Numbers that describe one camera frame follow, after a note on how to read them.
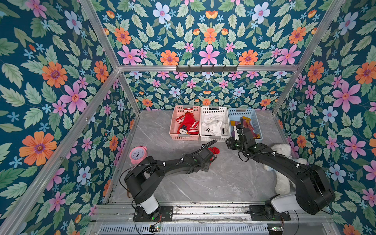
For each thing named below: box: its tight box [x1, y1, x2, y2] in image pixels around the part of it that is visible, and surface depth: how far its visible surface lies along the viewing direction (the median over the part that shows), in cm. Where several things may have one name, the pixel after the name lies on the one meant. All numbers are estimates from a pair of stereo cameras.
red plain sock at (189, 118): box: [176, 112, 196, 135], surface depth 110 cm
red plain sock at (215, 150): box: [207, 146, 220, 155], surface depth 98 cm
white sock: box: [201, 113, 228, 137], surface depth 106 cm
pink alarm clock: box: [129, 145, 148, 165], surface depth 95 cm
